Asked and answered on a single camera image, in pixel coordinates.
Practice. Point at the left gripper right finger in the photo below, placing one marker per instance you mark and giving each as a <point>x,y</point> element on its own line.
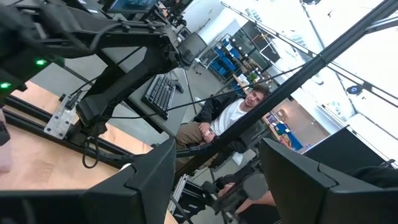
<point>311,202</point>

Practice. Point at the grey desk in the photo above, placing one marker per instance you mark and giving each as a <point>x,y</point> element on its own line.
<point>180,112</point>

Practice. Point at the shelf with blue bins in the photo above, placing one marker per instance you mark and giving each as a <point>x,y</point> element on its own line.
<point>222,63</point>

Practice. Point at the grey office chair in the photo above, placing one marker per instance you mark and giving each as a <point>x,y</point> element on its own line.
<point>192,46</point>

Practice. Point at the white paper sheet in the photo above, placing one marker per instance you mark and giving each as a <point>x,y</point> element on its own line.
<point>237,158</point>

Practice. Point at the computer monitor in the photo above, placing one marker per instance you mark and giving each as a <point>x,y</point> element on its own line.
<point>130,5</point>

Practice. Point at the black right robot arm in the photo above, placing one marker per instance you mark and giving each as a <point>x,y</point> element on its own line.
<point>124,77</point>

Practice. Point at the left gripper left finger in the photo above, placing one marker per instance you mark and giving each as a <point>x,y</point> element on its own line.
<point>93,208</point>

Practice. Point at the pink cloth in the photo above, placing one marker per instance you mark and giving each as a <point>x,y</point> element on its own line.
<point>4,158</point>

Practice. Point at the black monitor back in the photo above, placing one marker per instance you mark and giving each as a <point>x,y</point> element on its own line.
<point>345,149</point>

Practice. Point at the silver mounting plate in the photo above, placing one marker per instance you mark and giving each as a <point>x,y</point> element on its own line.
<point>60,119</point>

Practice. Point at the black keyboard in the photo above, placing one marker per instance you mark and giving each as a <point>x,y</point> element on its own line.
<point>158,95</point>

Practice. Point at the person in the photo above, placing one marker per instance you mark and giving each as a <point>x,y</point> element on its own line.
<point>258,200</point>
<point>227,116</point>

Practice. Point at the black computer mouse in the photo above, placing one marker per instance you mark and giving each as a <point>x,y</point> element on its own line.
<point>178,87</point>

